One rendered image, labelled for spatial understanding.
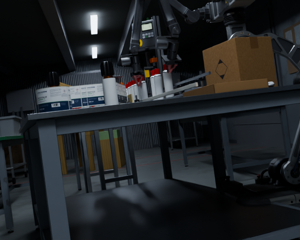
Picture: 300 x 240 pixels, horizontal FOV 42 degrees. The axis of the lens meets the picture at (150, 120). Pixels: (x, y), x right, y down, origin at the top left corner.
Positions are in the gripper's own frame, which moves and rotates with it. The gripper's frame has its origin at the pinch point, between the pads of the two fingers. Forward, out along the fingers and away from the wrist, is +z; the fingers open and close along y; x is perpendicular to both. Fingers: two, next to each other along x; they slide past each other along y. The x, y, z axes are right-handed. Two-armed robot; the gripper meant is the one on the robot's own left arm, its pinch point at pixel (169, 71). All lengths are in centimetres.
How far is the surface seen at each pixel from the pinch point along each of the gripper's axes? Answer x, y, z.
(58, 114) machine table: 70, 74, -33
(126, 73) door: -790, -253, 508
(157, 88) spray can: -10.4, 1.1, 18.9
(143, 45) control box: -56, -5, 13
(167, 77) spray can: -0.7, -0.1, 4.9
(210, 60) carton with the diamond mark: 12.1, -18.3, -12.5
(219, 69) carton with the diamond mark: 21.6, -19.0, -12.3
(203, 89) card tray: 58, 12, -27
